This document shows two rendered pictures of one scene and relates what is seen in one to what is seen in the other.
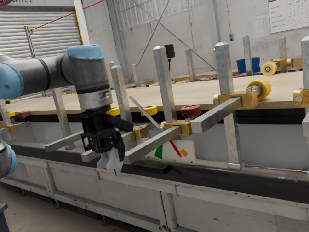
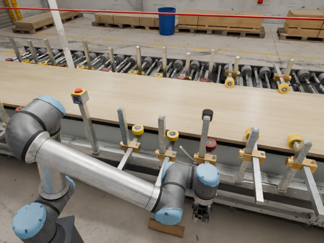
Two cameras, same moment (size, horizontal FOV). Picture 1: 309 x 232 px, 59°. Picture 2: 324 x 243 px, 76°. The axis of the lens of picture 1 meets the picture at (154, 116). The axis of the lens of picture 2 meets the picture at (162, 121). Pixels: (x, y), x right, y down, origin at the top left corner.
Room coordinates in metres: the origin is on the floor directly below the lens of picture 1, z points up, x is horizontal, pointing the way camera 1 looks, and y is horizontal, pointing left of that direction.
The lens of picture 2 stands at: (0.35, 0.51, 1.83)
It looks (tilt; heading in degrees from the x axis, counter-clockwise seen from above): 38 degrees down; 336
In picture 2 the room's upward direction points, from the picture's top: 1 degrees counter-clockwise
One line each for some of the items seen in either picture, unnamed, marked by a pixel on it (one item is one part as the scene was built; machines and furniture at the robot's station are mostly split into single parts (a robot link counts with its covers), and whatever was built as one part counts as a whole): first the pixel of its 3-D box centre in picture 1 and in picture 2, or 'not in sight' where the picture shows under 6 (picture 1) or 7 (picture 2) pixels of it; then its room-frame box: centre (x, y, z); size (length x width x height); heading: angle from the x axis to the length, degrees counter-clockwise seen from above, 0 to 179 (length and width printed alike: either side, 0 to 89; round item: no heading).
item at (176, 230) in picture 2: not in sight; (166, 227); (1.12, 0.15, 0.04); 0.30 x 0.08 x 0.08; 50
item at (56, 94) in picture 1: (60, 112); (89, 129); (1.55, 0.52, 0.93); 0.05 x 0.04 x 0.45; 50
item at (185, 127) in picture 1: (177, 127); (204, 158); (1.06, -0.08, 0.85); 0.13 x 0.06 x 0.05; 50
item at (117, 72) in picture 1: (126, 118); (162, 146); (1.23, 0.13, 0.89); 0.03 x 0.03 x 0.48; 50
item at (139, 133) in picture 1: (133, 132); (165, 155); (1.21, 0.11, 0.82); 0.13 x 0.06 x 0.05; 50
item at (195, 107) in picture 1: (191, 118); (209, 148); (1.11, -0.15, 0.85); 0.08 x 0.08 x 0.11
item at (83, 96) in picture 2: not in sight; (80, 96); (1.55, 0.52, 1.18); 0.07 x 0.07 x 0.08; 50
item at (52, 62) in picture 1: (59, 71); (177, 177); (0.81, 0.25, 1.14); 0.12 x 0.12 x 0.09; 53
